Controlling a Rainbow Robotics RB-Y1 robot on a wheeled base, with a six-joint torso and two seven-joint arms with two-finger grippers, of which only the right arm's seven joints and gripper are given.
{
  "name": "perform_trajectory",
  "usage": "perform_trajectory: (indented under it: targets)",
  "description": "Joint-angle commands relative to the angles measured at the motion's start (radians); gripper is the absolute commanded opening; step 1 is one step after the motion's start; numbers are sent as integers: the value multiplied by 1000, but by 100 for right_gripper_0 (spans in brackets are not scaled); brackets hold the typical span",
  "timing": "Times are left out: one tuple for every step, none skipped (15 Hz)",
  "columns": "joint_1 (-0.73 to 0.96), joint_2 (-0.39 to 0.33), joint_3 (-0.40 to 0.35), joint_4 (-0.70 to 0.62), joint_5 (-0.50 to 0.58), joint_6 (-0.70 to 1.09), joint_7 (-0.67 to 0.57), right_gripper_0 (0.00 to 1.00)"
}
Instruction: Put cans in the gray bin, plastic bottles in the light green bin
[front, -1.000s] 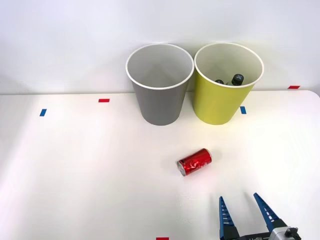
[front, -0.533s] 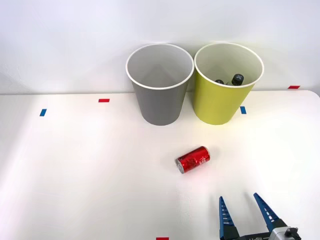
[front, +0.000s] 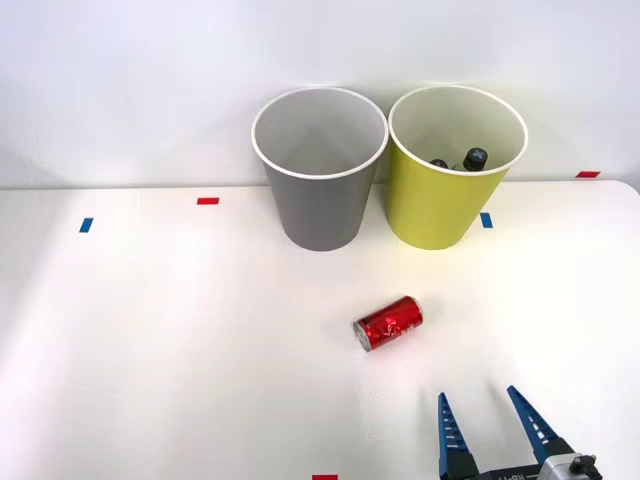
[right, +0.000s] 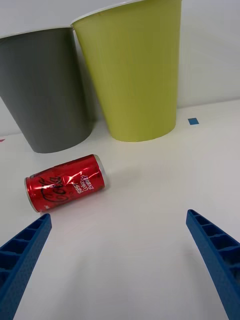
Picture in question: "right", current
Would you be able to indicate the red drink can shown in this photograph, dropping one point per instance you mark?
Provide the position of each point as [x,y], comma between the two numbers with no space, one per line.
[67,183]

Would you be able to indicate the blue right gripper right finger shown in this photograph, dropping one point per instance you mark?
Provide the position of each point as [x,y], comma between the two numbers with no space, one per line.
[220,260]

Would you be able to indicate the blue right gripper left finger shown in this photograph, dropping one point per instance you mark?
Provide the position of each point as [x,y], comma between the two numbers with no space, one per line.
[22,262]

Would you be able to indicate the yellow-green plastic waste bin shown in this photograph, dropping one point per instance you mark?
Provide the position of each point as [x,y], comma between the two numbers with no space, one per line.
[135,75]

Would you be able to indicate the grey plastic waste bin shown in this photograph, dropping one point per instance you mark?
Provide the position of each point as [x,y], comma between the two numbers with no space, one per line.
[45,87]

